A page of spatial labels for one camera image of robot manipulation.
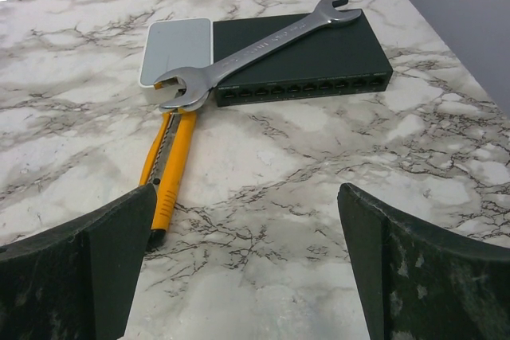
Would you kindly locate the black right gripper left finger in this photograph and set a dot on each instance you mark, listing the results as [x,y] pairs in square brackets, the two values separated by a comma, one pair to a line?
[77,280]

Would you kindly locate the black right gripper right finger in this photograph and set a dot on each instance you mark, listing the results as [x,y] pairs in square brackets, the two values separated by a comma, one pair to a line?
[418,281]

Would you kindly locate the yellow utility knife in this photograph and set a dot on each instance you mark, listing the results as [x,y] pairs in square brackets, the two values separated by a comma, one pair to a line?
[164,167]

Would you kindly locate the silver wrench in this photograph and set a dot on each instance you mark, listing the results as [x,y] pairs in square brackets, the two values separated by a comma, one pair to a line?
[199,82]

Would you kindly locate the black box rear right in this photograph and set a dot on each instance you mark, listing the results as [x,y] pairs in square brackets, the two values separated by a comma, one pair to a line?
[331,61]

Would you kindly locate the grey white hub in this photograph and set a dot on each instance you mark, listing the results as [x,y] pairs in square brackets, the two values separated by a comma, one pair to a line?
[173,44]

